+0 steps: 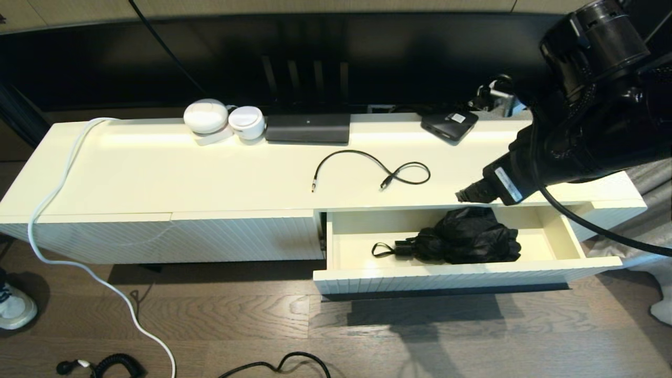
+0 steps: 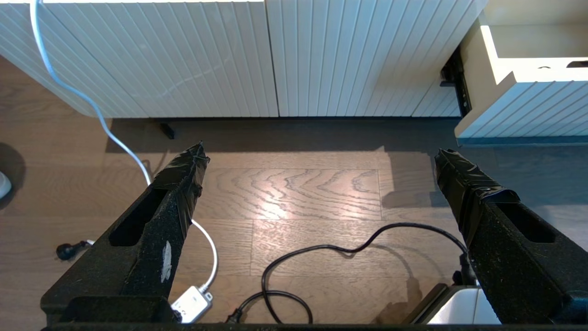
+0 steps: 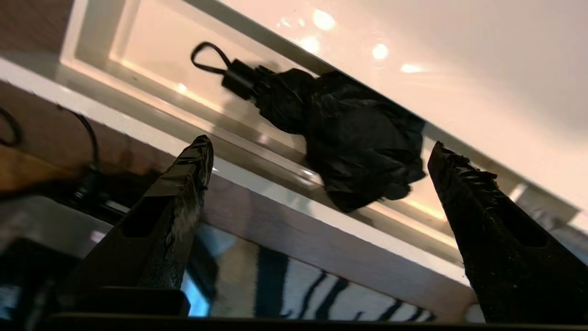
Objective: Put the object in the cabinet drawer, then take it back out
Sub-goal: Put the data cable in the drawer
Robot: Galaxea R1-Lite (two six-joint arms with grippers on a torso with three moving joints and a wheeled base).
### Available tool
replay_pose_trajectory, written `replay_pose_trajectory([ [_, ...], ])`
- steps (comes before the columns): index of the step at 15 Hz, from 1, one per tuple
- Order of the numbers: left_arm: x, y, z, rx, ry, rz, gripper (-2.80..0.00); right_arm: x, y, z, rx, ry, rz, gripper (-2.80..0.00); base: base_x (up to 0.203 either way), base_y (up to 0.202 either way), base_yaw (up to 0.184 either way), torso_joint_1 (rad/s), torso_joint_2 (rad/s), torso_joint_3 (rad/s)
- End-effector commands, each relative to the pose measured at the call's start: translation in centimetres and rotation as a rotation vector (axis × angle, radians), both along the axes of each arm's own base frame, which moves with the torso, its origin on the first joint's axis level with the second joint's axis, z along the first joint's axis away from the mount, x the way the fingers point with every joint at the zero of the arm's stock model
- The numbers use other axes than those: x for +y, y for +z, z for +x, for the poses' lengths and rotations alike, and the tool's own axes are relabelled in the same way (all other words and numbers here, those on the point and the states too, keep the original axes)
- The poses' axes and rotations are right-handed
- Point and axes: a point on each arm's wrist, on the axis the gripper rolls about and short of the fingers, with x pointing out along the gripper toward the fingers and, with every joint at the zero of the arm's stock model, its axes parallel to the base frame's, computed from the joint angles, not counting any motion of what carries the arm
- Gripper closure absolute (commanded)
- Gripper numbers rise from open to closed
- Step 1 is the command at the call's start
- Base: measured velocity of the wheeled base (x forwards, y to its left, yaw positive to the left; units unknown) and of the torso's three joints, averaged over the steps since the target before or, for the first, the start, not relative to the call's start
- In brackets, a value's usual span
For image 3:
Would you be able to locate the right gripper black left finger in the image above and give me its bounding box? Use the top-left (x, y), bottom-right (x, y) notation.
top-left (59, 134), bottom-right (215, 319)

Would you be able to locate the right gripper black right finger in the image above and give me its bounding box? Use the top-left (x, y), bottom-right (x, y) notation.
top-left (427, 141), bottom-right (588, 324)

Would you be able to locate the black umbrella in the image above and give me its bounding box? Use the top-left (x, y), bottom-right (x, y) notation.
top-left (190, 41), bottom-right (428, 213)

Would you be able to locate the white fluted drawer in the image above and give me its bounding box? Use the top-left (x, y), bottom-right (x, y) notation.
top-left (0, 0), bottom-right (580, 318)

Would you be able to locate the white TV cabinet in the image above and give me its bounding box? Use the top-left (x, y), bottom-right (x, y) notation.
top-left (184, 0), bottom-right (588, 258)

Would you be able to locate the black white striped rug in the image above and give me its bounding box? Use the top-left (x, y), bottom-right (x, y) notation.
top-left (184, 225), bottom-right (437, 322)

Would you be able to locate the long black floor cable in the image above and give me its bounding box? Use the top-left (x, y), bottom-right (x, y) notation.
top-left (0, 105), bottom-right (102, 207)

